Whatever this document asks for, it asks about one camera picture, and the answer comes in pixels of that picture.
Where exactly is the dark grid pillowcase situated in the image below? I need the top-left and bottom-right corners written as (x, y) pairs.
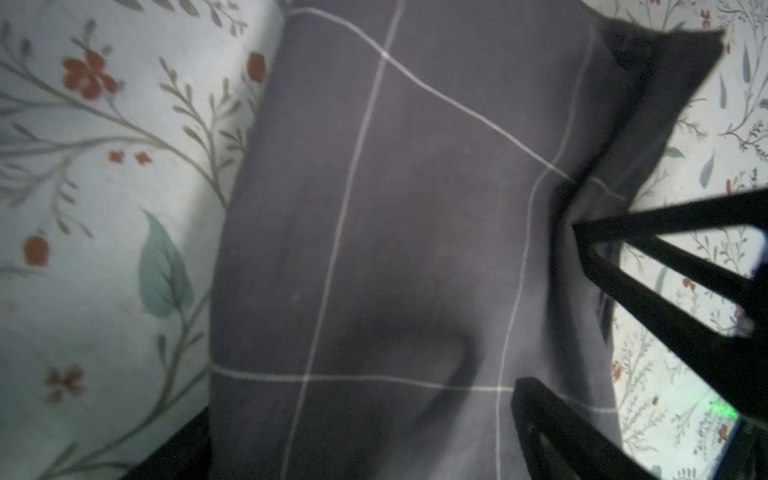
top-left (209, 1), bottom-right (723, 479)

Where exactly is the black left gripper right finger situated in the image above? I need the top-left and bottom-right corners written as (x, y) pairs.
top-left (511, 377), bottom-right (654, 480)

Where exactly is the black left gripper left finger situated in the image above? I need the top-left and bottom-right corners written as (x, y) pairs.
top-left (122, 409), bottom-right (210, 480)

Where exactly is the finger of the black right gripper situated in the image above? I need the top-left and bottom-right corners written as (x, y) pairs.
top-left (577, 237), bottom-right (767, 420)
top-left (573, 189), bottom-right (767, 243)

